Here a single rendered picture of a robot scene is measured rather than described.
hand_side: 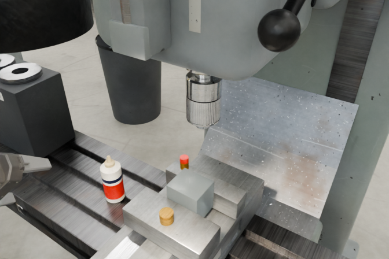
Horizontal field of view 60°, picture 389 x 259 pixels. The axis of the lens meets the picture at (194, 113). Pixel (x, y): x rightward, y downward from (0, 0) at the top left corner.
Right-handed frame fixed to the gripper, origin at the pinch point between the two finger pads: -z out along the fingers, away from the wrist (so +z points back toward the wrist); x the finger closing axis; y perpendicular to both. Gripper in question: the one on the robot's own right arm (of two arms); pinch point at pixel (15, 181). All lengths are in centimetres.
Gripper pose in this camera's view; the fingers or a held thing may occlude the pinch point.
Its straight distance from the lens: 68.0
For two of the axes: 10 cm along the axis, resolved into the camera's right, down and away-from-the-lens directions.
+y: -5.4, -7.5, 3.8
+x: 7.4, -6.4, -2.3
